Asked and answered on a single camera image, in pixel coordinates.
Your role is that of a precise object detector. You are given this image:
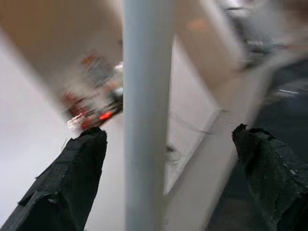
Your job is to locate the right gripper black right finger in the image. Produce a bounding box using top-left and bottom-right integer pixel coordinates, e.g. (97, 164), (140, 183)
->
(232, 123), (308, 231)

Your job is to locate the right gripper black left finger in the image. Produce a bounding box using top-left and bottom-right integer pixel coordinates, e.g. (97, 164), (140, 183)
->
(0, 126), (108, 231)

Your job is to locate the white plastic table leg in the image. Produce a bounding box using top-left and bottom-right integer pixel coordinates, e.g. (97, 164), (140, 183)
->
(122, 0), (175, 231)

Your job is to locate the black tablecloth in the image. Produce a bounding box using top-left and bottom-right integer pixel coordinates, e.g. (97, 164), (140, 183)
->
(211, 60), (308, 231)

